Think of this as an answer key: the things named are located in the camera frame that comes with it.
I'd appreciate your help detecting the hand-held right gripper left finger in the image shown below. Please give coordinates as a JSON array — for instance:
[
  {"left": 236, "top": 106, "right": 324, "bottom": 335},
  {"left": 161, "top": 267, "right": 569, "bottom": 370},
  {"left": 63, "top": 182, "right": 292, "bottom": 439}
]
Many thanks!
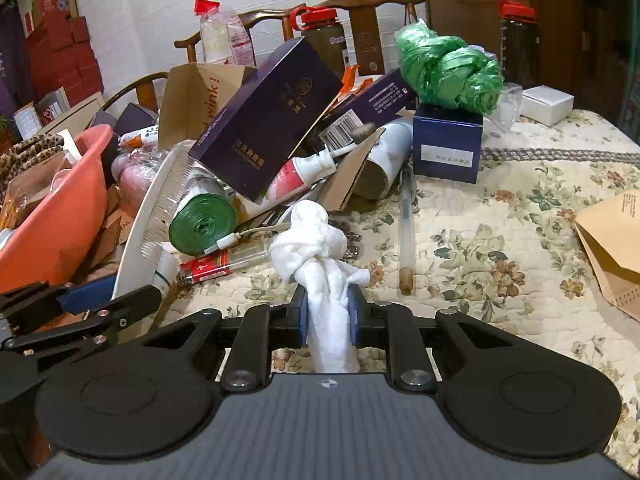
[{"left": 144, "top": 284, "right": 309, "bottom": 394}]

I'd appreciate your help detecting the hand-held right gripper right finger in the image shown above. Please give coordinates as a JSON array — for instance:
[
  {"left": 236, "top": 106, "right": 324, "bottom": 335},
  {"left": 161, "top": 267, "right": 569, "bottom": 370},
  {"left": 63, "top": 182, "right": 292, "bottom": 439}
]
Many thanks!
[{"left": 348, "top": 284, "right": 517, "bottom": 394}]

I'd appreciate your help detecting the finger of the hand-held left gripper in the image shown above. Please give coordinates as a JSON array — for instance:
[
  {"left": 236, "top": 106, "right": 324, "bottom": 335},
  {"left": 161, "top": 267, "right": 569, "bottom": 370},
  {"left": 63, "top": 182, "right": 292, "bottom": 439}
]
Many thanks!
[
  {"left": 0, "top": 285, "right": 164, "bottom": 362},
  {"left": 0, "top": 276, "right": 120, "bottom": 334}
]

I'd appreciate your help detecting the white knotted cloth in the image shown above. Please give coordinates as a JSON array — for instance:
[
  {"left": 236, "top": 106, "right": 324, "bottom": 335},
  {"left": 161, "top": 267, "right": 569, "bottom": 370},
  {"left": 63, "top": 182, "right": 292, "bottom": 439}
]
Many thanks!
[{"left": 269, "top": 200, "right": 372, "bottom": 375}]

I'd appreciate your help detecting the orange plastic basin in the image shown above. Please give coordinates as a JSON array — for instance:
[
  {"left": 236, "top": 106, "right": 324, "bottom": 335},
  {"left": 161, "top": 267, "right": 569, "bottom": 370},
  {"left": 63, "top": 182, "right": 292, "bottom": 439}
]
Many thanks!
[{"left": 0, "top": 124, "right": 117, "bottom": 295}]

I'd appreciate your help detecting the green garbage bag roll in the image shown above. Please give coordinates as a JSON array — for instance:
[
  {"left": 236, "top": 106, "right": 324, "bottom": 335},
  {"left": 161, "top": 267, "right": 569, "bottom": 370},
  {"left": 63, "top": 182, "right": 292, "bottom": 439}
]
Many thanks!
[{"left": 168, "top": 170, "right": 239, "bottom": 257}]

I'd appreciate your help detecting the red lighter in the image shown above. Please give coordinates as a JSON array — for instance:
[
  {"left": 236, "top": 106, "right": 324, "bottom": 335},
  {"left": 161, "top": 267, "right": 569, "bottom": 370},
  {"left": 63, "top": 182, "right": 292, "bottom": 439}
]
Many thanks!
[{"left": 179, "top": 254, "right": 235, "bottom": 287}]

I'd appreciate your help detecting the clear pen tube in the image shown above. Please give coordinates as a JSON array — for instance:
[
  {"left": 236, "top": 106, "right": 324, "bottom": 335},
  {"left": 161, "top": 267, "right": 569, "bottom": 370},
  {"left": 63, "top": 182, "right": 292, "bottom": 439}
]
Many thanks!
[{"left": 397, "top": 164, "right": 417, "bottom": 297}]

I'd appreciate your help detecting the clear pink bottle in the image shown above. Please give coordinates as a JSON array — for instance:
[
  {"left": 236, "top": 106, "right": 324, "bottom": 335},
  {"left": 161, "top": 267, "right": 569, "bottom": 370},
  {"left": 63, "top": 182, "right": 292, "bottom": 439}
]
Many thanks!
[{"left": 112, "top": 149, "right": 162, "bottom": 217}]

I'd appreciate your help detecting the cardboard flap piece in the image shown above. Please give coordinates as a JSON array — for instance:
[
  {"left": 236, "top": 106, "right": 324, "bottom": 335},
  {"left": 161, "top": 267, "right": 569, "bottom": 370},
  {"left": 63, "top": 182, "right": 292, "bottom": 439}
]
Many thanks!
[{"left": 319, "top": 127, "right": 387, "bottom": 212}]

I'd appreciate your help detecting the white spray bottle red label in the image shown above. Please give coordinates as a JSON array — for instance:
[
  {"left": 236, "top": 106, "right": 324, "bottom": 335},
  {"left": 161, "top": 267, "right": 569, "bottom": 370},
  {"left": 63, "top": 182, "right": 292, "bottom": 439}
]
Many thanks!
[{"left": 266, "top": 144, "right": 347, "bottom": 207}]

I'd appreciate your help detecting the leopard print cloth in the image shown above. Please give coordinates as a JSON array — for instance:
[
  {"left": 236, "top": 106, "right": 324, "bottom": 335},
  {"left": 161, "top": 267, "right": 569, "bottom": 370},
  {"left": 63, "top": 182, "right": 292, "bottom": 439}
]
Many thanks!
[{"left": 0, "top": 134, "right": 67, "bottom": 197}]

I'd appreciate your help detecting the floral quilted tablecloth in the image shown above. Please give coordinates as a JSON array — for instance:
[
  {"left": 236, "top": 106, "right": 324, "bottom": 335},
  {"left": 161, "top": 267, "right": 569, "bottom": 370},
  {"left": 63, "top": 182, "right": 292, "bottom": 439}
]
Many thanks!
[{"left": 162, "top": 107, "right": 640, "bottom": 476}]

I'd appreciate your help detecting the white paper tube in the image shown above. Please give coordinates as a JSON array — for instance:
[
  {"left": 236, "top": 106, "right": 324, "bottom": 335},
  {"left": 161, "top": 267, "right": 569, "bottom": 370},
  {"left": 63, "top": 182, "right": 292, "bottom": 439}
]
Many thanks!
[{"left": 351, "top": 116, "right": 415, "bottom": 200}]

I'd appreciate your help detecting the navy cube box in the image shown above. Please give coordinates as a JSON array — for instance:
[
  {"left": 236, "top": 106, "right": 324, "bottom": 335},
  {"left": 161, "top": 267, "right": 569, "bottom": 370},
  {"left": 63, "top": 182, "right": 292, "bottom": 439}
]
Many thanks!
[{"left": 412, "top": 104, "right": 486, "bottom": 185}]

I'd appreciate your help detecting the large dark purple box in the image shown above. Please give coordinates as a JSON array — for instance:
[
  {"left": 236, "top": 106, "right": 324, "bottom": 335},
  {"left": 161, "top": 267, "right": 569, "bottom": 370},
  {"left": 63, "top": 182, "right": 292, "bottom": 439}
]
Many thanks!
[{"left": 188, "top": 36, "right": 344, "bottom": 207}]

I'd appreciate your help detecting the wooden chair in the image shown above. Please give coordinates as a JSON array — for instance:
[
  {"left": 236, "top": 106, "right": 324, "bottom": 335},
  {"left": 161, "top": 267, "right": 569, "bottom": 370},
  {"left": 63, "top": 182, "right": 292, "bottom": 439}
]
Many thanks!
[
  {"left": 174, "top": 0, "right": 429, "bottom": 80},
  {"left": 107, "top": 72, "right": 172, "bottom": 117}
]

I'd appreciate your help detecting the brown cardboard box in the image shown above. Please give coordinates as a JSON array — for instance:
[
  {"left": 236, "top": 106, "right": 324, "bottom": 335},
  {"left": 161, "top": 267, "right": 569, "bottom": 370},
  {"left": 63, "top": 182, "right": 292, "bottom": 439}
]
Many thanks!
[{"left": 158, "top": 62, "right": 259, "bottom": 152}]

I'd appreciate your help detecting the dark purple barcode box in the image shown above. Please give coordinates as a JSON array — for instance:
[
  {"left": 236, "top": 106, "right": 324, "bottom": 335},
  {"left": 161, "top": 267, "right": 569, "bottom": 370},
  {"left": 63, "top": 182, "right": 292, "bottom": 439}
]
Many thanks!
[{"left": 316, "top": 67, "right": 417, "bottom": 150}]

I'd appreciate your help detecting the stack of red boxes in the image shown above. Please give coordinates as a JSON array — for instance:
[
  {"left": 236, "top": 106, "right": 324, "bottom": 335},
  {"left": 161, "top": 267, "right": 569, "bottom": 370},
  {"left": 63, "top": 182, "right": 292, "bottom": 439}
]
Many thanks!
[{"left": 21, "top": 0, "right": 105, "bottom": 107}]

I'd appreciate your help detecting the clear plastic cup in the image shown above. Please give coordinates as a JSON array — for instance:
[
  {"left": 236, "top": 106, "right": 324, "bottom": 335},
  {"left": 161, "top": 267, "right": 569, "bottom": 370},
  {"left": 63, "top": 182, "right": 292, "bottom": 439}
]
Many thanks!
[{"left": 481, "top": 82, "right": 524, "bottom": 132}]

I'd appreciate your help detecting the kraft paper envelope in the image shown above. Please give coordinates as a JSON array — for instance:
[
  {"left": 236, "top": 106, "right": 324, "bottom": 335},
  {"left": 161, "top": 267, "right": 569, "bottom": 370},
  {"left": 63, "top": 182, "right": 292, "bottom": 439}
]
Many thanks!
[{"left": 574, "top": 191, "right": 640, "bottom": 322}]

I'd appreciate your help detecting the green plastic bag bunch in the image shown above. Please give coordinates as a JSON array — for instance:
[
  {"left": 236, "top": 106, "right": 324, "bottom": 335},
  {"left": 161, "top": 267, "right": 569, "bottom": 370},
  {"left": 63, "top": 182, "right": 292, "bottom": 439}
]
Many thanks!
[{"left": 394, "top": 19, "right": 505, "bottom": 114}]

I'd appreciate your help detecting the dark bottle red lid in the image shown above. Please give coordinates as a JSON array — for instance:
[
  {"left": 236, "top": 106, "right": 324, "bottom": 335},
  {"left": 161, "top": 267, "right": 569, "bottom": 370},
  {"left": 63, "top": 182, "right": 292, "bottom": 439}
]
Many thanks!
[
  {"left": 498, "top": 0, "right": 542, "bottom": 90},
  {"left": 291, "top": 5, "right": 349, "bottom": 80}
]

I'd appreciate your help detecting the clear snack bag red top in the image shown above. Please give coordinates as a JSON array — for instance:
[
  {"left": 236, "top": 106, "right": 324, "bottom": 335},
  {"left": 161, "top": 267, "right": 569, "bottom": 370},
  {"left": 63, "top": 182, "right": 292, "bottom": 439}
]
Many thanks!
[{"left": 194, "top": 0, "right": 252, "bottom": 67}]

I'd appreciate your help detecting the small white box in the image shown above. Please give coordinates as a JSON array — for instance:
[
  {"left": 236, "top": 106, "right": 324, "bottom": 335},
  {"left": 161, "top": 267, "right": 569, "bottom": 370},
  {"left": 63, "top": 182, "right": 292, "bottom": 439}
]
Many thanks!
[{"left": 519, "top": 85, "right": 575, "bottom": 128}]

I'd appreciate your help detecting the brown wooden door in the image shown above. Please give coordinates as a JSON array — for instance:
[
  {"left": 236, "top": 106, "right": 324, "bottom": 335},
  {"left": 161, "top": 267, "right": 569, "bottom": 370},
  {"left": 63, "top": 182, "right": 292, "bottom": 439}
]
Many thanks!
[{"left": 421, "top": 0, "right": 640, "bottom": 111}]

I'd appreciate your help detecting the white charging cable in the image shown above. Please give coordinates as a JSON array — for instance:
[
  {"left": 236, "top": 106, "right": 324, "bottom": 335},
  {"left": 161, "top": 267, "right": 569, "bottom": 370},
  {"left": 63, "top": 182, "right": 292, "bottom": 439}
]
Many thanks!
[{"left": 201, "top": 224, "right": 292, "bottom": 257}]

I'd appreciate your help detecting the grey braided cord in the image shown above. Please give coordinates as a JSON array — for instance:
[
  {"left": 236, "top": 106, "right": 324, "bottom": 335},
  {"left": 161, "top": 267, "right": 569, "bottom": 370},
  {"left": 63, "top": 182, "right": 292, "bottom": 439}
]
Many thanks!
[{"left": 481, "top": 146, "right": 640, "bottom": 165}]

